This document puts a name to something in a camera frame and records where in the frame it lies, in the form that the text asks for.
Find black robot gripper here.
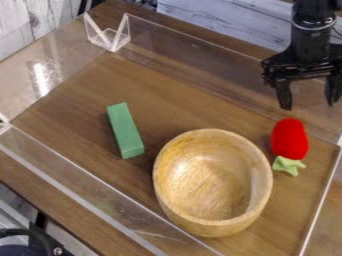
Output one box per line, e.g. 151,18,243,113
259,16,342,111

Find red plush strawberry toy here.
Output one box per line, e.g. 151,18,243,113
270,118,308,176

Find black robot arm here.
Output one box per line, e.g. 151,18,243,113
260,0,342,110

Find wooden bowl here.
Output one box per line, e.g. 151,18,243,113
152,128,272,237

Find green rectangular block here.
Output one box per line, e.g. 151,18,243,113
107,103,144,159

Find black table clamp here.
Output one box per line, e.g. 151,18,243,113
28,212,75,256

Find clear acrylic tray enclosure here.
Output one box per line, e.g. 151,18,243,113
0,15,342,256

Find black cable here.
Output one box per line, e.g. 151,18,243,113
0,228,45,256

